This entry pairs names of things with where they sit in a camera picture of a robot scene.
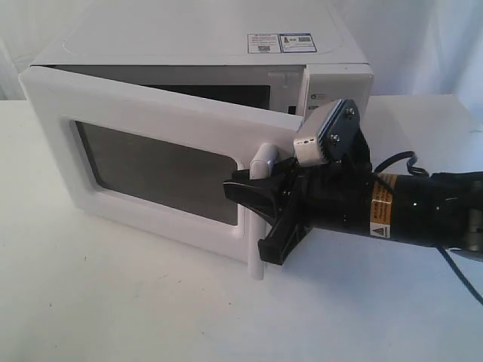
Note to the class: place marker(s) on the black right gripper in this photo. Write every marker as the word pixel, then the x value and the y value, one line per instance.
pixel 294 200

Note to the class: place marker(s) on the white microwave door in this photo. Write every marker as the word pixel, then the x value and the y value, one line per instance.
pixel 156 160

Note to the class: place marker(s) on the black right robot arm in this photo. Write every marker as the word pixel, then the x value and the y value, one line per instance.
pixel 434 211

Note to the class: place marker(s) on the white microwave oven body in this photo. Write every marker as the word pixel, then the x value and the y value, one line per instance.
pixel 212 60

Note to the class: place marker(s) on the right blue info sticker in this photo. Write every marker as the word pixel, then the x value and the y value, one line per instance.
pixel 294 43

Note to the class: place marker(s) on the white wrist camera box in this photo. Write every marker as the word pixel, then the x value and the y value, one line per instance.
pixel 309 141

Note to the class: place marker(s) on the black camera mounting bracket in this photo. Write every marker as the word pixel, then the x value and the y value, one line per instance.
pixel 343 125

